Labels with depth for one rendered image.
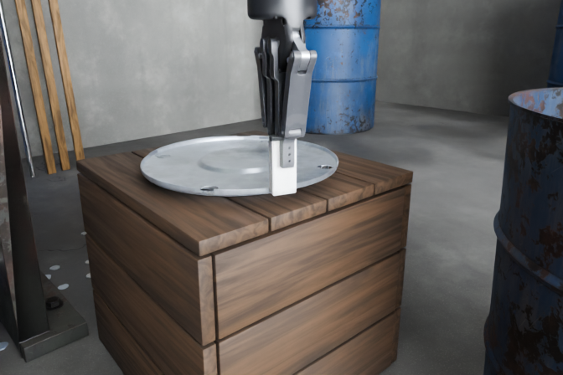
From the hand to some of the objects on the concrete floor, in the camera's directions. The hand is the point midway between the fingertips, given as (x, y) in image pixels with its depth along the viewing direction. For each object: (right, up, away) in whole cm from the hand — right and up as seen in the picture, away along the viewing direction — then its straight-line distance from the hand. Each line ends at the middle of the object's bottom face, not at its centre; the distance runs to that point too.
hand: (282, 164), depth 54 cm
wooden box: (-7, -34, +29) cm, 45 cm away
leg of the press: (-73, -24, +61) cm, 98 cm away
